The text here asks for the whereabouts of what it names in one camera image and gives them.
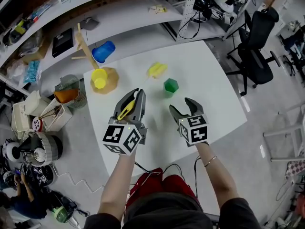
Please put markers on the person's left forearm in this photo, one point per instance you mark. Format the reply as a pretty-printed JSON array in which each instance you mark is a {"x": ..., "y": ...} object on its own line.
[{"x": 116, "y": 187}]

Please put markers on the white bag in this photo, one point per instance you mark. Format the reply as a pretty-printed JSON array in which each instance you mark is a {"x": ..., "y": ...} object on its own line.
[{"x": 37, "y": 102}]

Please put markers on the white table frame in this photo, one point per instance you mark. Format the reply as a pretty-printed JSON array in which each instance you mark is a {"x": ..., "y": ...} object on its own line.
[{"x": 281, "y": 130}]

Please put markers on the black swivel chair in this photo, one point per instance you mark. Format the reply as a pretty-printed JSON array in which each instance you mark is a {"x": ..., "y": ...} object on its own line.
[{"x": 294, "y": 54}]

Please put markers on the orange plastic container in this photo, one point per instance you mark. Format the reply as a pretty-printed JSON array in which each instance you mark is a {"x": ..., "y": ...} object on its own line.
[{"x": 66, "y": 95}]

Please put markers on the grey mesh bin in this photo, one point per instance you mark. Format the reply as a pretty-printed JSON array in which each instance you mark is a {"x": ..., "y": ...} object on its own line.
[{"x": 70, "y": 81}]

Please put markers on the green helmet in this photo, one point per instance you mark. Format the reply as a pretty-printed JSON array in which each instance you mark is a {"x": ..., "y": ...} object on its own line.
[{"x": 60, "y": 215}]

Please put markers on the wooden cup rack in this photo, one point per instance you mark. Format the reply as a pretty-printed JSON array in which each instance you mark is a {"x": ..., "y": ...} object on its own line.
[{"x": 112, "y": 80}]

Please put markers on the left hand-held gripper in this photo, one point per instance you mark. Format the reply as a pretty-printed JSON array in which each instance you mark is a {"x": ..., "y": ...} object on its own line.
[{"x": 120, "y": 138}]

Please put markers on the cardboard box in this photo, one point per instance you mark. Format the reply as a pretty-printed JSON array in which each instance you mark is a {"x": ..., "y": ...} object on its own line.
[{"x": 34, "y": 48}]

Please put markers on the person's dark shirt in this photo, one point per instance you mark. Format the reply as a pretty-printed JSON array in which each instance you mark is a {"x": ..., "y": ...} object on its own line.
[{"x": 171, "y": 216}]

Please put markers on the grey ribbed round device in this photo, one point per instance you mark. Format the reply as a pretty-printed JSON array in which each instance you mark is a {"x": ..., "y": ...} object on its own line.
[{"x": 51, "y": 147}]

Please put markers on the person's right forearm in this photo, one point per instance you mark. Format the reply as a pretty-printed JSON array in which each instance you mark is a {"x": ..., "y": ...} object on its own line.
[{"x": 219, "y": 182}]

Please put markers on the green plastic cup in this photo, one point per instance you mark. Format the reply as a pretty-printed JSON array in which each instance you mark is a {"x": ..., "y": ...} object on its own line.
[{"x": 170, "y": 86}]

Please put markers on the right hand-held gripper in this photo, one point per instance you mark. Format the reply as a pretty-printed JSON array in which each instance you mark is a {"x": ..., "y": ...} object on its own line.
[{"x": 195, "y": 131}]

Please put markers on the black helmet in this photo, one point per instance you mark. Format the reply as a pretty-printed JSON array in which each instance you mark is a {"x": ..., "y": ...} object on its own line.
[{"x": 41, "y": 176}]

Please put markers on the small yellow white packet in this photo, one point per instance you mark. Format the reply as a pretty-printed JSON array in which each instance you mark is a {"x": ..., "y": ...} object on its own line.
[{"x": 158, "y": 9}]

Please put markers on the red white spool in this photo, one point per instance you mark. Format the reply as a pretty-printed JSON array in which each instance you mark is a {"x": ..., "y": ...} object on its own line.
[{"x": 37, "y": 123}]

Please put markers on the blue plastic cup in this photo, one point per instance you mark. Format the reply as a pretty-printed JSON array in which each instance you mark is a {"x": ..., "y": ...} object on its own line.
[{"x": 103, "y": 51}]

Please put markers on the yellow plastic cup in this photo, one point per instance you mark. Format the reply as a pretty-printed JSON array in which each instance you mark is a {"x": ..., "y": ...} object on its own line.
[{"x": 99, "y": 77}]

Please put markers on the white metal shelf rack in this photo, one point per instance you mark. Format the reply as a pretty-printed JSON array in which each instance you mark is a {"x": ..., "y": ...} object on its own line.
[{"x": 128, "y": 18}]

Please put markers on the person's red trousers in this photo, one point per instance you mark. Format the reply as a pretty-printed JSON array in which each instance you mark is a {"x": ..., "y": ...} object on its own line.
[{"x": 162, "y": 187}]

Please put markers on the light blue packet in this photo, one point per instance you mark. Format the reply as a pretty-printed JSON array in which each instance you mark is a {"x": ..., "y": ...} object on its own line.
[{"x": 32, "y": 71}]

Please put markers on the black flat box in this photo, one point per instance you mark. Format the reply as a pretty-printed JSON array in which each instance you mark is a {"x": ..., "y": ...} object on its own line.
[{"x": 62, "y": 43}]

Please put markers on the grey cap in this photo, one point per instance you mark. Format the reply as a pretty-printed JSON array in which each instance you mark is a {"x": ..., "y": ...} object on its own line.
[{"x": 90, "y": 24}]

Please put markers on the black office chair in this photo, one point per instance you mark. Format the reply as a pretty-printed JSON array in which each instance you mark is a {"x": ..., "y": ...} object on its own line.
[{"x": 259, "y": 65}]

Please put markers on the white plastic crate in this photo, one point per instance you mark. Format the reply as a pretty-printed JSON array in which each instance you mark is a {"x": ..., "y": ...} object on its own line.
[{"x": 20, "y": 120}]

